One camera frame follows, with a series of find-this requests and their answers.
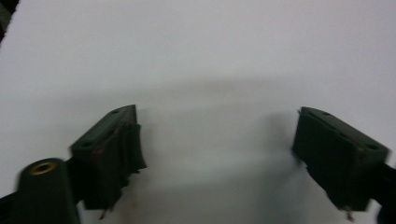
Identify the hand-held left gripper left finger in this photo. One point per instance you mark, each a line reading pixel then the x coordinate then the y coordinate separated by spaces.
pixel 106 155

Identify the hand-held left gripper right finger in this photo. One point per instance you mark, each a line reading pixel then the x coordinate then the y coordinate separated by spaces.
pixel 337 158

